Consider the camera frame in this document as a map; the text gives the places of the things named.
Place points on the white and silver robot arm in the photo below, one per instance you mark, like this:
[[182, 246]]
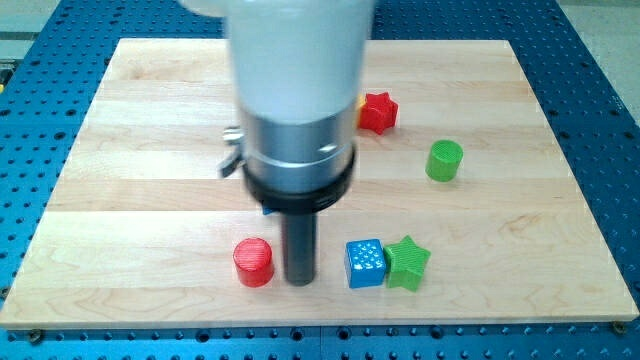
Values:
[[296, 68]]

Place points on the red star block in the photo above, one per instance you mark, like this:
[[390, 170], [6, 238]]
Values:
[[378, 112]]

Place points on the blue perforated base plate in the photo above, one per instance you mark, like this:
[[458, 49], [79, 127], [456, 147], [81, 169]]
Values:
[[50, 92]]

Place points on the blue cube block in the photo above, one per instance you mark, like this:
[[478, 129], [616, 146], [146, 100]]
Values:
[[365, 264]]

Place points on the green cylinder block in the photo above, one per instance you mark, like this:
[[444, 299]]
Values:
[[444, 159]]

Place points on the yellow block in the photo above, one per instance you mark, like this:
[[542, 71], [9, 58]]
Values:
[[360, 104]]

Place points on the green star block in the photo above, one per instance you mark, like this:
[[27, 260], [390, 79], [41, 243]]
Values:
[[406, 262]]

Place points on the wooden board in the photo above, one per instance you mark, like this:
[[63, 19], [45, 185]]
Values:
[[140, 229]]

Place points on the red cylinder block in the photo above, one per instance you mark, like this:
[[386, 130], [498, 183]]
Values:
[[253, 260]]

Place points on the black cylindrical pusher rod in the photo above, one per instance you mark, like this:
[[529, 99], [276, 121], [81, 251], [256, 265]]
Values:
[[299, 240]]

